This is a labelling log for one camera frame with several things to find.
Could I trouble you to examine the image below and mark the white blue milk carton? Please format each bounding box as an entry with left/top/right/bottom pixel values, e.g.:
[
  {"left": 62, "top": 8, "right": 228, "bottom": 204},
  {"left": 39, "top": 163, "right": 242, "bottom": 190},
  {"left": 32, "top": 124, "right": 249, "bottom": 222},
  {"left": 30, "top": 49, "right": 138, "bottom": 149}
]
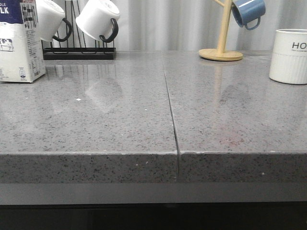
[{"left": 0, "top": 0, "right": 46, "bottom": 83}]

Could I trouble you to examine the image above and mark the white HOME ceramic mug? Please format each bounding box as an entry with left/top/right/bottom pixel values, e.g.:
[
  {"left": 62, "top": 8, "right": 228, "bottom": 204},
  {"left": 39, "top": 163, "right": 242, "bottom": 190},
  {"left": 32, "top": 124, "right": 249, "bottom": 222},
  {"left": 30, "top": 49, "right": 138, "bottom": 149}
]
[{"left": 269, "top": 29, "right": 307, "bottom": 85}]

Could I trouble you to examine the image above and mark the wooden mug tree stand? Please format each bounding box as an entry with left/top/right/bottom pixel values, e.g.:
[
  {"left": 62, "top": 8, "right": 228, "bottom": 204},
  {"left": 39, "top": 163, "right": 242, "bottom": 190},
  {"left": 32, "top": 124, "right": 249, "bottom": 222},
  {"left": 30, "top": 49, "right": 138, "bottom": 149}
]
[{"left": 199, "top": 0, "right": 243, "bottom": 61}]

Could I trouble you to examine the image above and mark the right white enamel mug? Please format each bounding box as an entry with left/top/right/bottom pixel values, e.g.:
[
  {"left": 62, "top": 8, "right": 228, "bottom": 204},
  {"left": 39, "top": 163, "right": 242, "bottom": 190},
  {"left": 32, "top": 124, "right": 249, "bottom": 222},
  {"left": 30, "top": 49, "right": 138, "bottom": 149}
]
[{"left": 76, "top": 0, "right": 120, "bottom": 43}]

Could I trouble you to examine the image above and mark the white enamel mug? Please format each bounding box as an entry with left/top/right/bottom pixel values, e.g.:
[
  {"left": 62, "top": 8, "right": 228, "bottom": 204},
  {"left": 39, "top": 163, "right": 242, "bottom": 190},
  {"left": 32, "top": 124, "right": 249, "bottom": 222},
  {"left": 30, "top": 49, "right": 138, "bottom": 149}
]
[
  {"left": 76, "top": 0, "right": 120, "bottom": 43},
  {"left": 35, "top": 0, "right": 72, "bottom": 42}
]

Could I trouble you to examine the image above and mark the blue enamel mug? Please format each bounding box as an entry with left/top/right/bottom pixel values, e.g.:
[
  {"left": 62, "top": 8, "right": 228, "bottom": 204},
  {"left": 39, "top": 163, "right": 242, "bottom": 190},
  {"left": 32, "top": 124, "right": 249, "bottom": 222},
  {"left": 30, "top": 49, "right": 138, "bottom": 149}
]
[{"left": 232, "top": 0, "right": 266, "bottom": 30}]

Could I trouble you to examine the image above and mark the left white enamel mug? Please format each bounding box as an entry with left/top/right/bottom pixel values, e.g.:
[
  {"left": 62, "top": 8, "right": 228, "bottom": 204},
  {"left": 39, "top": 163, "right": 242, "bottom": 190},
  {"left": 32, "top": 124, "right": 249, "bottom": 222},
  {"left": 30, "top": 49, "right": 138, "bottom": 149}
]
[{"left": 35, "top": 0, "right": 72, "bottom": 42}]

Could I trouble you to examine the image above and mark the black wire mug rack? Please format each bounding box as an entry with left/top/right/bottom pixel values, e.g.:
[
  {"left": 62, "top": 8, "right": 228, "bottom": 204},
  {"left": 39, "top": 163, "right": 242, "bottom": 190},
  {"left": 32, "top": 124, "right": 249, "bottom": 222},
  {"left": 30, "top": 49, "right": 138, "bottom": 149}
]
[{"left": 41, "top": 0, "right": 116, "bottom": 60}]

